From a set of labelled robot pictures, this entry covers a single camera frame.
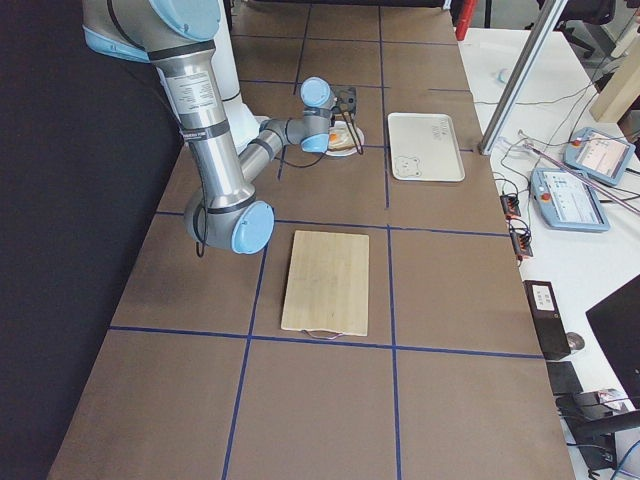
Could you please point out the cutting board hanging loop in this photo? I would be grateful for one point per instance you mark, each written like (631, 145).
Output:
(323, 335)

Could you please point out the aluminium frame post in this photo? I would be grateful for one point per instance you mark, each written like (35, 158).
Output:
(543, 26)

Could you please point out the black monitor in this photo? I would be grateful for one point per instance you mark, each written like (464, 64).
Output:
(614, 322)

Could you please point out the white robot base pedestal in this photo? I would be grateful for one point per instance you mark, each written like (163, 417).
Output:
(202, 17)

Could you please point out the teach pendant far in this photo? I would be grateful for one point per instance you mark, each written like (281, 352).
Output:
(601, 156)

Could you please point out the teach pendant near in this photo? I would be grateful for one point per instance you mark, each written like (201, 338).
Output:
(566, 203)

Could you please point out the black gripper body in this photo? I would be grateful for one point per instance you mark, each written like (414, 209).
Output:
(346, 119)

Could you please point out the wooden cutting board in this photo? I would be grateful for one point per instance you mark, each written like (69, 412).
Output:
(328, 283)

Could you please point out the white round plate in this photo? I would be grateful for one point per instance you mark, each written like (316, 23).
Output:
(345, 153)

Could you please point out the black box with labels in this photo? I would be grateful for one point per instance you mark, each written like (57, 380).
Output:
(547, 320)

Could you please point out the orange black connector far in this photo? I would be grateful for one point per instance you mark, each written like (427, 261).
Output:
(510, 206)

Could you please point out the teach pendant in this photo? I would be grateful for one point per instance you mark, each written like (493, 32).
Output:
(601, 156)
(566, 203)

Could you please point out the orange black connector near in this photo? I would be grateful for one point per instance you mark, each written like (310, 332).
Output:
(521, 241)

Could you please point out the orange black connector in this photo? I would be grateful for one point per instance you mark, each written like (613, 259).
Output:
(521, 241)
(510, 206)

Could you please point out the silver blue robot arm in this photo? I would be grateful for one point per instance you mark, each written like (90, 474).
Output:
(188, 43)

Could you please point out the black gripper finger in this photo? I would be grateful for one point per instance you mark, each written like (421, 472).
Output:
(355, 135)
(338, 117)

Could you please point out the fried egg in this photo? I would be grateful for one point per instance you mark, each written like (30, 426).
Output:
(339, 136)

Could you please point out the bread slice on plate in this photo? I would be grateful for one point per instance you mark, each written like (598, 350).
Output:
(341, 147)

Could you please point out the cream bear serving tray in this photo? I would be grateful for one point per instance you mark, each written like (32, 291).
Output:
(424, 147)

